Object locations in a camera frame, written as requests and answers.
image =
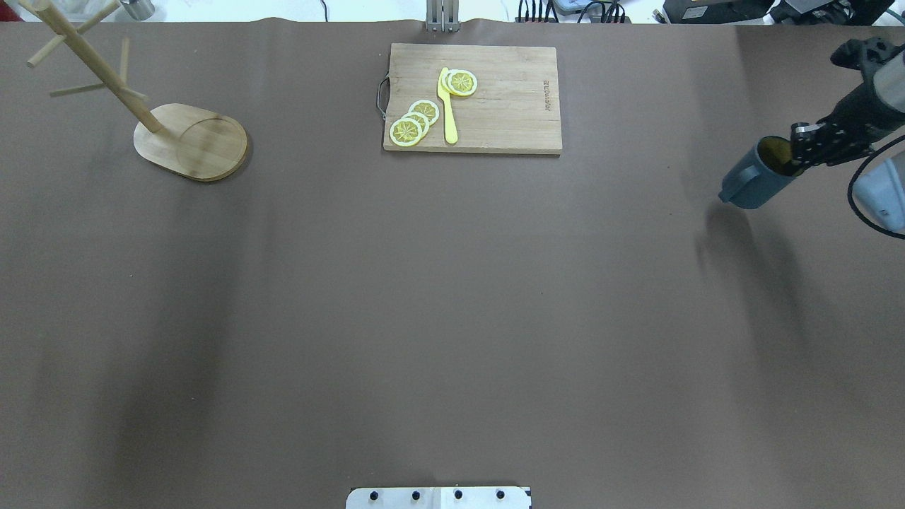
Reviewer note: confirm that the aluminium frame post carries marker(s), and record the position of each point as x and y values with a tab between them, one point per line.
443	16

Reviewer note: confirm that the lemon slice under knife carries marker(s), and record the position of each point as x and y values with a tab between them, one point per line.
459	82

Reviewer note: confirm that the lemon slice back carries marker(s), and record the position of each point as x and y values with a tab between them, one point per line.
426	108

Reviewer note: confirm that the dark teal mug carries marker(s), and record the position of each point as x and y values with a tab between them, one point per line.
766	169

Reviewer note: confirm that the wooden cutting board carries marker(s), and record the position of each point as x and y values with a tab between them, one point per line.
515	109

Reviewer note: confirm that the lemon slice middle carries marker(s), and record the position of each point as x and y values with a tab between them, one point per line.
421	120

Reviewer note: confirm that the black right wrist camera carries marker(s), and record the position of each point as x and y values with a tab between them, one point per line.
864	55

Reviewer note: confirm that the yellow plastic knife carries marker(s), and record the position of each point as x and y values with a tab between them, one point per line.
449	125

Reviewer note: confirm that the wooden cup storage rack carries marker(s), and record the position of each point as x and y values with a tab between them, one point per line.
186	140

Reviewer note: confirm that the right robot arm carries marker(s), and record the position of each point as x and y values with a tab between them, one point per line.
876	196

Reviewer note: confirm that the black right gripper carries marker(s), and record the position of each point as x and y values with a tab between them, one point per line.
851	115

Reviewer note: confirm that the small steel cup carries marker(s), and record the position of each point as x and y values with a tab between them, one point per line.
139	10

